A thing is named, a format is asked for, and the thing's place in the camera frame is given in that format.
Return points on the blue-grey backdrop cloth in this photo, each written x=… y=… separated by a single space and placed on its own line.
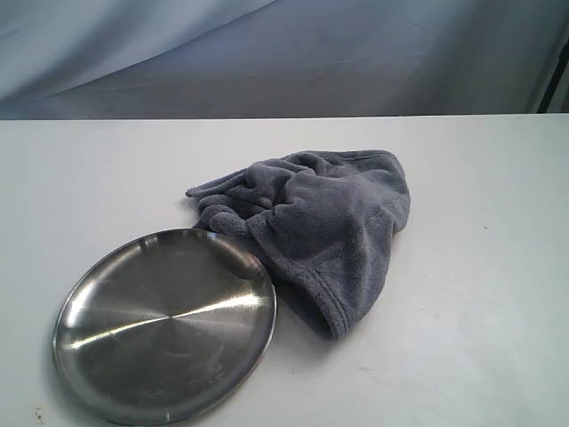
x=245 y=59

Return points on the round stainless steel plate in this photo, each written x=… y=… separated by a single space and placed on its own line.
x=164 y=328

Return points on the grey fleece cloth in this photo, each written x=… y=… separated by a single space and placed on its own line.
x=322 y=223

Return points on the black backdrop stand pole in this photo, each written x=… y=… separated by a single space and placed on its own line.
x=554 y=80

